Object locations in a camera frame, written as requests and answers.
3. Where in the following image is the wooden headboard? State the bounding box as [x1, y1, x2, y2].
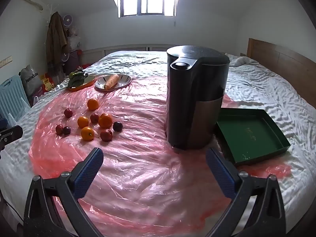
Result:
[247, 38, 316, 109]

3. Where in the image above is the pink plastic sheet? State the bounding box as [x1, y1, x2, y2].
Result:
[28, 75, 293, 230]

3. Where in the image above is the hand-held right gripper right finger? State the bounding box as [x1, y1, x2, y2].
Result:
[206, 148, 287, 237]

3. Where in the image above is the oval yellow plate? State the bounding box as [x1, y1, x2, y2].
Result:
[67, 73, 104, 92]

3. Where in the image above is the light blue folding stool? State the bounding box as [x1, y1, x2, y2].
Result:
[0, 76, 31, 119]

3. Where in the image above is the purple cabinet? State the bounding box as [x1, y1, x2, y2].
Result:
[65, 50, 83, 74]

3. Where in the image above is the green tray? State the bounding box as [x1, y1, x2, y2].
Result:
[216, 107, 291, 166]

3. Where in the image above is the white striped plate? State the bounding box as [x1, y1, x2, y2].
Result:
[95, 74, 132, 92]

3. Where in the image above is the crumpled white blanket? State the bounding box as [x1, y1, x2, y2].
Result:
[229, 56, 258, 67]

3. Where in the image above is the clear plastic bag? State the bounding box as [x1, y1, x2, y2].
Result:
[68, 28, 81, 51]

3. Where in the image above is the brown hanging coat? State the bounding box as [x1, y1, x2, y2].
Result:
[46, 11, 68, 76]

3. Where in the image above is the black electric kettle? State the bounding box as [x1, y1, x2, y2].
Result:
[165, 45, 230, 150]

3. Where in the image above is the grey printed bag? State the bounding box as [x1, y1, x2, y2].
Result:
[20, 65, 43, 99]

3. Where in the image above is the large orange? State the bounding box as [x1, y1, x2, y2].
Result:
[98, 113, 113, 128]

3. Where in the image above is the carrot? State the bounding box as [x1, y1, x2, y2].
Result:
[104, 74, 120, 90]

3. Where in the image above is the yellow box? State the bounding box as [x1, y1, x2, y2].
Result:
[41, 73, 56, 92]

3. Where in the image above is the green leafy vegetable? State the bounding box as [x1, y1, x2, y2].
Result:
[68, 70, 89, 88]

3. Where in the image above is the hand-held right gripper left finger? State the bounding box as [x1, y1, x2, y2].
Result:
[23, 148, 104, 237]

